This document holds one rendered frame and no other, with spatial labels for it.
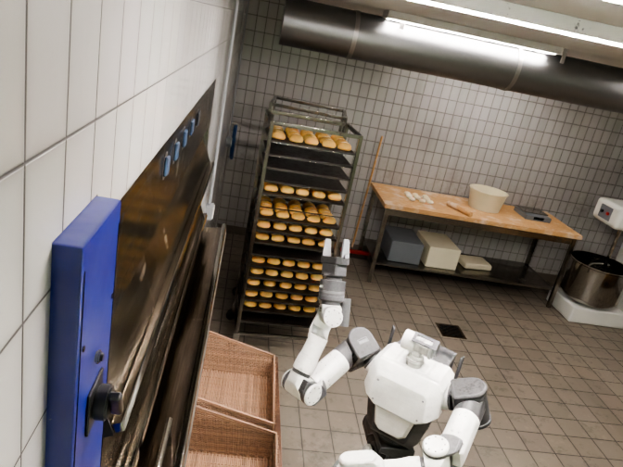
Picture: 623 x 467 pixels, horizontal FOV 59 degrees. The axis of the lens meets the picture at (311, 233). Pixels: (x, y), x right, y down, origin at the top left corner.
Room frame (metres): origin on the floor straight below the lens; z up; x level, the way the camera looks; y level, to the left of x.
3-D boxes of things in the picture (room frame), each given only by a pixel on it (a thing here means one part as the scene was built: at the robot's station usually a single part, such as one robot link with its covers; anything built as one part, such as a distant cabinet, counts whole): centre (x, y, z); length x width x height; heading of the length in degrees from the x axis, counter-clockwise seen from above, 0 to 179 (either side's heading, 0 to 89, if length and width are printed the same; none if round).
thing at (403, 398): (1.70, -0.46, 1.26); 0.34 x 0.30 x 0.36; 64
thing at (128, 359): (1.60, 0.43, 1.80); 1.79 x 0.11 x 0.19; 9
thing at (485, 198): (6.03, -1.83, 1.01); 0.43 x 0.43 x 0.21
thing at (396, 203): (5.93, -1.69, 0.45); 2.20 x 0.80 x 0.90; 99
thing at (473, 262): (5.96, -1.89, 0.27); 0.34 x 0.26 x 0.07; 105
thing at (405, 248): (5.82, -1.00, 0.35); 0.50 x 0.36 x 0.24; 9
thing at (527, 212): (6.09, -2.40, 0.94); 0.32 x 0.30 x 0.07; 9
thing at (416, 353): (1.65, -0.43, 1.46); 0.10 x 0.07 x 0.09; 64
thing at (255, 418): (2.25, 0.26, 0.72); 0.56 x 0.49 x 0.28; 7
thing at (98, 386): (0.57, 0.21, 1.92); 0.06 x 0.04 x 0.11; 9
